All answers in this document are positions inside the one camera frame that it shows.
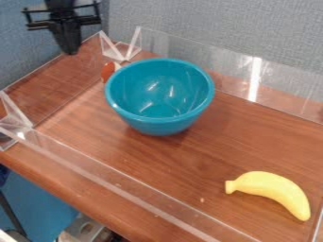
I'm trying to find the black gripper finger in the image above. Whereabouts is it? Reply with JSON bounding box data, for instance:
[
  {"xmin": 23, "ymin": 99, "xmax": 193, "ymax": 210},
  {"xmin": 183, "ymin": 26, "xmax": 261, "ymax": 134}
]
[
  {"xmin": 50, "ymin": 22, "xmax": 70, "ymax": 54},
  {"xmin": 64, "ymin": 21, "xmax": 82, "ymax": 55}
]

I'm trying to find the yellow toy banana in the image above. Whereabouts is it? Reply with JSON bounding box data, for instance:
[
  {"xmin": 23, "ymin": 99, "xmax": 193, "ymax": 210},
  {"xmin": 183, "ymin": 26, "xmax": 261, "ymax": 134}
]
[{"xmin": 225, "ymin": 171, "xmax": 311, "ymax": 221}]

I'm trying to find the clear acrylic barrier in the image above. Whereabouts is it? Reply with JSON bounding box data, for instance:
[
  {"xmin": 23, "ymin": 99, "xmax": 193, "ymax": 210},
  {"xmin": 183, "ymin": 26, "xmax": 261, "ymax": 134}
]
[{"xmin": 0, "ymin": 27, "xmax": 323, "ymax": 242}]

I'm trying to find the brown white toy mushroom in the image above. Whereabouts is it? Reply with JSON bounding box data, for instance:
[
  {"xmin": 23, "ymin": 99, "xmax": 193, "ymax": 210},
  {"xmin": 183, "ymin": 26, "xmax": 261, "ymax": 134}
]
[{"xmin": 102, "ymin": 61, "xmax": 122, "ymax": 83}]

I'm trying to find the grey metal bracket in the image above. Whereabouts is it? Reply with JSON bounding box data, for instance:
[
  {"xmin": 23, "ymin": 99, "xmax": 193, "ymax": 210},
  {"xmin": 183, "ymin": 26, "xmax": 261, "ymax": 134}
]
[{"xmin": 58, "ymin": 214, "xmax": 112, "ymax": 242}]

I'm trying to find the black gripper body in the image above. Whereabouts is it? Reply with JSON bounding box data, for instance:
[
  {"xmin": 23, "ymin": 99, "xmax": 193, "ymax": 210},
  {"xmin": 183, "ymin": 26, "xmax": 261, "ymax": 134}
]
[{"xmin": 22, "ymin": 0, "xmax": 102, "ymax": 30}]

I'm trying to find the blue bowl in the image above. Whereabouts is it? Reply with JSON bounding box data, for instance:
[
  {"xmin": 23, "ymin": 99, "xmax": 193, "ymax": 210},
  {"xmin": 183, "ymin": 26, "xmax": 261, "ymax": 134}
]
[{"xmin": 104, "ymin": 58, "xmax": 217, "ymax": 136}]

